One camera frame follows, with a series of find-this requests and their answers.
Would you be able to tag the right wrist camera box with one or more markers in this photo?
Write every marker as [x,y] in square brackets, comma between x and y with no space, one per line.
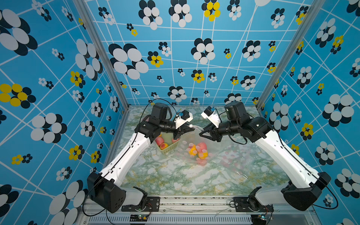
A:
[212,115]

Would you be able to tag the pale green plastic basket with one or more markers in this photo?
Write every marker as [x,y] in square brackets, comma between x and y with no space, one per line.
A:
[169,145]

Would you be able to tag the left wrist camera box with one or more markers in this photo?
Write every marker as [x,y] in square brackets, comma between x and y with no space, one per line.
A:
[183,119]

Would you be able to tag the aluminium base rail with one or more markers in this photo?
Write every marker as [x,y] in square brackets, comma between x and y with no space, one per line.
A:
[198,210]

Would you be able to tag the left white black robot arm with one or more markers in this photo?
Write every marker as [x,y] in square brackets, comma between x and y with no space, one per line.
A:
[105,186]

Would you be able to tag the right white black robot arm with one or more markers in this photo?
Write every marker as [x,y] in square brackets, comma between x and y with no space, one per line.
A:
[305,183]

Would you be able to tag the pink peach right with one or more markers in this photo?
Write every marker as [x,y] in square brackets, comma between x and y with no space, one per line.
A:
[201,146]

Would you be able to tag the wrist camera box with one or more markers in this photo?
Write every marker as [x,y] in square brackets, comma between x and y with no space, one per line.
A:
[183,119]
[212,115]

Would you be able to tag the black mounting plate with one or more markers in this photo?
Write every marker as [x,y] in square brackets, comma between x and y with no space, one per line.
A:
[246,204]
[151,204]

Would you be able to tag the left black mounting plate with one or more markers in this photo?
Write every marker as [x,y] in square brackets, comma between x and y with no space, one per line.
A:
[151,204]

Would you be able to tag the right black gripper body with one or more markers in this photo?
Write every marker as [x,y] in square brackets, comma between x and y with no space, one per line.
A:
[228,128]

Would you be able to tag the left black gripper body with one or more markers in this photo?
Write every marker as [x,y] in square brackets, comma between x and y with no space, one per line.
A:
[169,127]

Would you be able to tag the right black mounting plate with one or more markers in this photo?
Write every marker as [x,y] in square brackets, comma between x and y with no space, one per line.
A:
[246,204]

